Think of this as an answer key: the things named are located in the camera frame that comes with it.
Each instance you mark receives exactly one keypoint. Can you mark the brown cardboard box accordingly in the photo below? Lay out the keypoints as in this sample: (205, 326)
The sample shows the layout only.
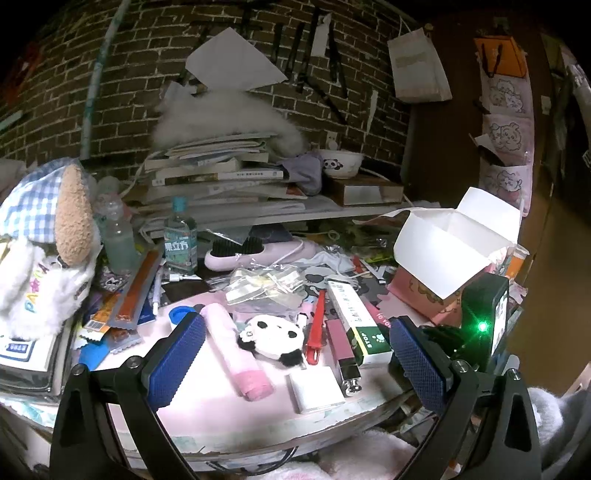
(364, 191)

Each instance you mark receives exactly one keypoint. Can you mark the clear plastic bag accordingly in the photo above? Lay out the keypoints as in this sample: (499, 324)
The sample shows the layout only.
(258, 288)

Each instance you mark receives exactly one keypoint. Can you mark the white paper bag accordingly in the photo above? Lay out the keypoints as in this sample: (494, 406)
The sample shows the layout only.
(418, 64)

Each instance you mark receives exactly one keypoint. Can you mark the red hair clip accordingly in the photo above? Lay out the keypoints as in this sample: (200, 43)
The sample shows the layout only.
(316, 323)

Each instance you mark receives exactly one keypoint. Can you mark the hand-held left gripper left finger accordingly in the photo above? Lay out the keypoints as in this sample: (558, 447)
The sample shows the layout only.
(178, 362)

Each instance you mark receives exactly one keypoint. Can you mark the white paper sheet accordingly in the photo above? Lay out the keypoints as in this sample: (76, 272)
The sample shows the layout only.
(231, 64)

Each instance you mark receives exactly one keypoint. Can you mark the stack of books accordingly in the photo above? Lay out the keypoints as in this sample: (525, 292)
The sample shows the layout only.
(217, 177)

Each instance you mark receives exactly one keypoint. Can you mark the pink printed desk mat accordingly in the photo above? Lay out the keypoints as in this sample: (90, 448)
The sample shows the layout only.
(258, 424)

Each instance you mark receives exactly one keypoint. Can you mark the orange snack packet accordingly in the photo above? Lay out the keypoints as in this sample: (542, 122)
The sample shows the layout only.
(138, 286)
(104, 318)

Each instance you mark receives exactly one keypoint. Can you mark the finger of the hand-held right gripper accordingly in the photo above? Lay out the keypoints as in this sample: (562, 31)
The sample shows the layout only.
(438, 336)

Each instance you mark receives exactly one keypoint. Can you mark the white fluffy fur item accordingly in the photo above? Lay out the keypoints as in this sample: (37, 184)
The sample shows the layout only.
(221, 115)

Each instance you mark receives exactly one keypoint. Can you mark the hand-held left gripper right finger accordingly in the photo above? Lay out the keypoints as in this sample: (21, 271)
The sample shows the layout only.
(419, 364)

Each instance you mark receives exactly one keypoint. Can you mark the pink cartoon cardboard box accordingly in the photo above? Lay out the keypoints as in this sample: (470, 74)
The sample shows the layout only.
(438, 249)

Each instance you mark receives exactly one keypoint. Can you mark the small white eraser block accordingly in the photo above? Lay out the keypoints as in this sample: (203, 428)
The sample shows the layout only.
(316, 392)

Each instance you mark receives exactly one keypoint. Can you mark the pink hanging wall organizer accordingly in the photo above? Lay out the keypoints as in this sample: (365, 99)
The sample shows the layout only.
(508, 134)

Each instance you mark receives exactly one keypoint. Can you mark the white pen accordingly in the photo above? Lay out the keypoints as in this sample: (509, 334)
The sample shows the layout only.
(157, 295)

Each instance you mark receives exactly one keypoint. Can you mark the white and green carton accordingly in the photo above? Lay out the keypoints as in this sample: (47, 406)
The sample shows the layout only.
(358, 318)

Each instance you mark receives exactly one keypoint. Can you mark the blue round cap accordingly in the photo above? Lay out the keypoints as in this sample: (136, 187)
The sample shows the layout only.
(178, 316)

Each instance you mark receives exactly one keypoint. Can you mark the orange paper bag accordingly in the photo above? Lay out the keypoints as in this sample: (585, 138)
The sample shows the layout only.
(505, 57)

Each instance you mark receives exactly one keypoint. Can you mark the white box with blue label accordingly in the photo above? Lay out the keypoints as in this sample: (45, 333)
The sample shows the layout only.
(27, 350)

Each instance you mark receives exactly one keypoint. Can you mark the pink towel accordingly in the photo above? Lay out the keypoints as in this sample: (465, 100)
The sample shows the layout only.
(235, 353)

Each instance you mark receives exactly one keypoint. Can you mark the pink hair brush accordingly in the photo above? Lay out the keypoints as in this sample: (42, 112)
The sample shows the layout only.
(277, 254)

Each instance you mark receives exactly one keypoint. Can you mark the white plush dog toy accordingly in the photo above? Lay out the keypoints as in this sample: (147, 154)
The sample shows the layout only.
(46, 277)

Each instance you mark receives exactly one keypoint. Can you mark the white shelf board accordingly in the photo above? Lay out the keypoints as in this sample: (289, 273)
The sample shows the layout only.
(295, 214)

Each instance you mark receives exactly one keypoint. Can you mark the clear soda bottle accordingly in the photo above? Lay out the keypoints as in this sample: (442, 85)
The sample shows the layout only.
(117, 240)

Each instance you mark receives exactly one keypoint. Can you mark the clear water bottle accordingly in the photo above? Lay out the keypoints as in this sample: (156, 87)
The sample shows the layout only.
(181, 244)

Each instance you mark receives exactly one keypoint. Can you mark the pale wall pipe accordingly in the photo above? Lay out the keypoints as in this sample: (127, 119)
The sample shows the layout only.
(94, 87)

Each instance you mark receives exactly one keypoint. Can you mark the mauve lipstick tube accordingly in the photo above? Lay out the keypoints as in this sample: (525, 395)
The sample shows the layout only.
(341, 346)

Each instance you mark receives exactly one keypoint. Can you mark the purple cloth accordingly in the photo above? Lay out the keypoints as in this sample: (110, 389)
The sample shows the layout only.
(307, 175)

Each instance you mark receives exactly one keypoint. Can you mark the panda print bowl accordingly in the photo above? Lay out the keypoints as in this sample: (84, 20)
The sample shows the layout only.
(341, 164)

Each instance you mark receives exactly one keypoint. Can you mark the white face mask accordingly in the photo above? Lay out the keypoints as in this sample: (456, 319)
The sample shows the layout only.
(332, 263)

